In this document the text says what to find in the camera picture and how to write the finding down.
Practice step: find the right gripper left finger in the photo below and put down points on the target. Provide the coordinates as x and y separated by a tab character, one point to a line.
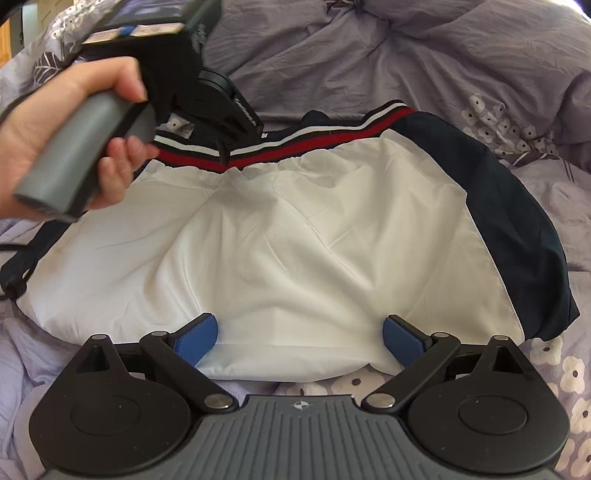
156	373

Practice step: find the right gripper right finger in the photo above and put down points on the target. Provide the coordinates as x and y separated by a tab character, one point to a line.
439	358

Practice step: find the navy white red jacket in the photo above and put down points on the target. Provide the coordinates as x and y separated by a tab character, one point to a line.
305	247

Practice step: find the person's left hand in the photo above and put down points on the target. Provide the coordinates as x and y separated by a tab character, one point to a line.
31	124

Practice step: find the lavender floral duvet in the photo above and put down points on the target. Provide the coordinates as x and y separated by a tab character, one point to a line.
513	74

